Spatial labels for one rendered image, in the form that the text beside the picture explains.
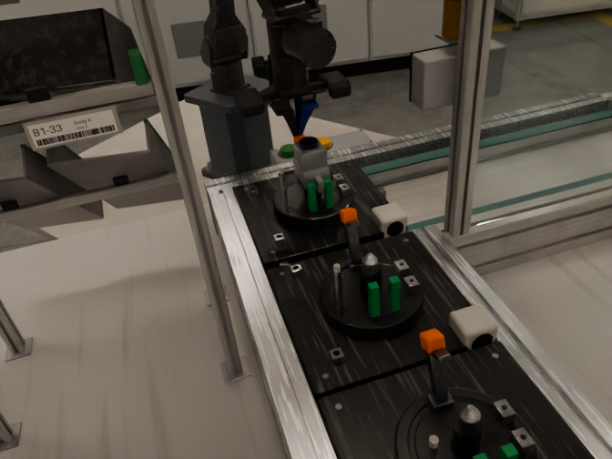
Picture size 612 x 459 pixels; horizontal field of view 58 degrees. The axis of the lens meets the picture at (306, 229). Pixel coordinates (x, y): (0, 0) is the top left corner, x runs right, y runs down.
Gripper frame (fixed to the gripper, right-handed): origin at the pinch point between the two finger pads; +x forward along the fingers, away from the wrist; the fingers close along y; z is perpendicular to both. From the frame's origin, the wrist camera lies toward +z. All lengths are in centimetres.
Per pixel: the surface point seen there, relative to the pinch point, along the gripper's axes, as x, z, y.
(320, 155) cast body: 1.7, -9.9, -1.0
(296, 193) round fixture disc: 10.5, -5.6, 2.5
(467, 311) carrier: 10.4, -41.1, -9.8
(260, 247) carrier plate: 12.5, -15.2, 11.4
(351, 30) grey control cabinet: 76, 274, -112
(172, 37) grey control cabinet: 65, 292, 6
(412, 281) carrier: 8.9, -35.0, -5.0
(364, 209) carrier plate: 12.5, -12.3, -7.4
